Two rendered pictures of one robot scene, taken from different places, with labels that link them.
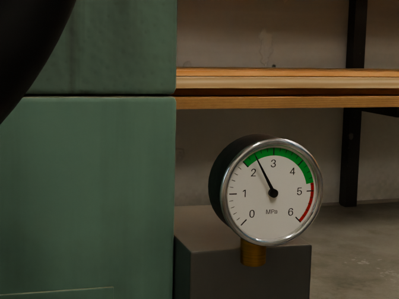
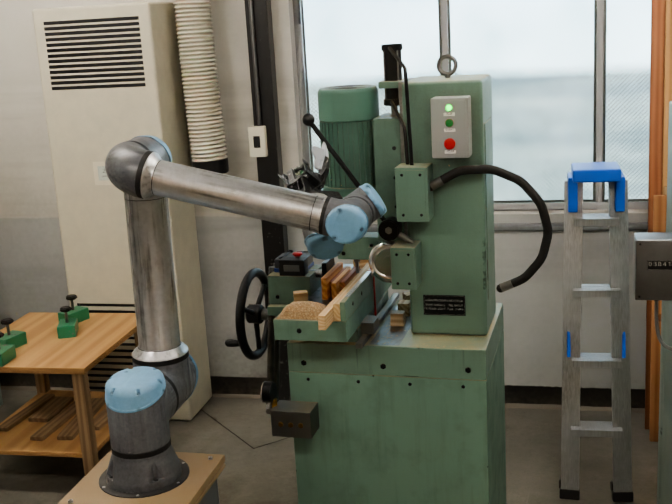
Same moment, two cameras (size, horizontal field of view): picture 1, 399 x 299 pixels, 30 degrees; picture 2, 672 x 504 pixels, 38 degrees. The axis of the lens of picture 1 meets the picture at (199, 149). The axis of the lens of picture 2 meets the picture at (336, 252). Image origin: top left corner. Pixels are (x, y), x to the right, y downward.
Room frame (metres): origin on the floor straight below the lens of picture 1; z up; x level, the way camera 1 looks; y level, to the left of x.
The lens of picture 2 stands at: (2.04, -2.12, 1.71)
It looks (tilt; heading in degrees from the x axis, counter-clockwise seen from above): 14 degrees down; 123
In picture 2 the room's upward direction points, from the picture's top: 3 degrees counter-clockwise
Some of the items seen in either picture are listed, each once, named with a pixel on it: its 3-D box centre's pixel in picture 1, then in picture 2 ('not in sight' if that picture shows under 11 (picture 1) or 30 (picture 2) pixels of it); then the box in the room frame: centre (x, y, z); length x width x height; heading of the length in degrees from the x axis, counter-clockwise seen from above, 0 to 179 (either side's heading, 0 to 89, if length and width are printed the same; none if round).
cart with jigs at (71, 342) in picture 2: not in sight; (60, 386); (-0.91, 0.33, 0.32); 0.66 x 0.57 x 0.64; 111
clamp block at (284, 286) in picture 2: not in sight; (296, 284); (0.38, 0.20, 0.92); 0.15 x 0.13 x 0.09; 107
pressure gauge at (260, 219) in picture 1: (261, 202); (270, 395); (0.43, -0.04, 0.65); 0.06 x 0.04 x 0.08; 107
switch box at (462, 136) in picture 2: not in sight; (451, 127); (0.91, 0.23, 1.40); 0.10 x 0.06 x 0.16; 17
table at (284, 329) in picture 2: not in sight; (323, 298); (0.46, 0.23, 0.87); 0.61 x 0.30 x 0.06; 107
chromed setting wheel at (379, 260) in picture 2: not in sight; (389, 261); (0.72, 0.19, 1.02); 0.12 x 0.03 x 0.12; 17
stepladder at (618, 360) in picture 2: not in sight; (595, 332); (1.05, 1.04, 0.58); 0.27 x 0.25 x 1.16; 111
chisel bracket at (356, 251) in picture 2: not in sight; (362, 248); (0.58, 0.28, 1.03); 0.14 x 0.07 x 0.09; 17
